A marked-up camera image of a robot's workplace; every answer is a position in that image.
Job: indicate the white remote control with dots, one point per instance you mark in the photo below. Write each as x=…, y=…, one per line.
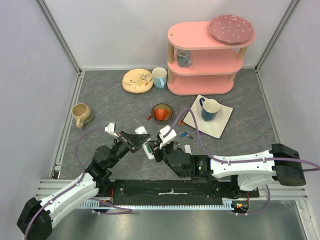
x=140, y=131

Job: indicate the green battery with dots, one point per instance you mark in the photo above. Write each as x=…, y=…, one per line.
x=148, y=149

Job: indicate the pink polka dot plate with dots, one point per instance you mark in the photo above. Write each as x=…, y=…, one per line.
x=231, y=30

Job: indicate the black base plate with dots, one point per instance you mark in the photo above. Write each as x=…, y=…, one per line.
x=172, y=192

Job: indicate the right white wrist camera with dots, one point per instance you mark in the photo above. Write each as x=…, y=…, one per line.
x=166, y=135

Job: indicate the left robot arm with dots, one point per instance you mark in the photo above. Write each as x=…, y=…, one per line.
x=39, y=217

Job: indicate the pink three-tier shelf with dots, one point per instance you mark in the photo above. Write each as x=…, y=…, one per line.
x=214, y=65

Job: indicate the orange cup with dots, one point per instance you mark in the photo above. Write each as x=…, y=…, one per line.
x=161, y=114

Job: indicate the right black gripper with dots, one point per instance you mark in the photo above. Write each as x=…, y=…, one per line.
x=157, y=151

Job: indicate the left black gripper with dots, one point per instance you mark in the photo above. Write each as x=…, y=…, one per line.
x=127, y=138

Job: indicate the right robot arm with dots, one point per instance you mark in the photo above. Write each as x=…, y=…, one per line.
x=278, y=164

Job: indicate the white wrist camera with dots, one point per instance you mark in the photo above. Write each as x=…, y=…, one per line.
x=166, y=135
x=111, y=129

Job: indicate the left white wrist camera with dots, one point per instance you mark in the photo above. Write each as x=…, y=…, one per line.
x=111, y=129

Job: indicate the yellow floral plate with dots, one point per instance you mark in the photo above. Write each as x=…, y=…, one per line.
x=137, y=81

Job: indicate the grey mug on shelf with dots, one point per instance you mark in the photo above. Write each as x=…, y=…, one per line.
x=183, y=58

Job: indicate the beige ceramic mug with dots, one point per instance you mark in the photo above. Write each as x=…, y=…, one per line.
x=82, y=114

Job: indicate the white battery cover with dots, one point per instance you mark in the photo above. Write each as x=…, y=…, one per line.
x=187, y=149

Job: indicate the dark blue mug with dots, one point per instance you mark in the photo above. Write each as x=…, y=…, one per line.
x=209, y=109

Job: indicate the white cable duct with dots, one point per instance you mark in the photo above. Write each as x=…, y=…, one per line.
x=225, y=205

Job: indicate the light blue mug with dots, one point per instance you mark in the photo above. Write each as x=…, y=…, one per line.
x=159, y=75

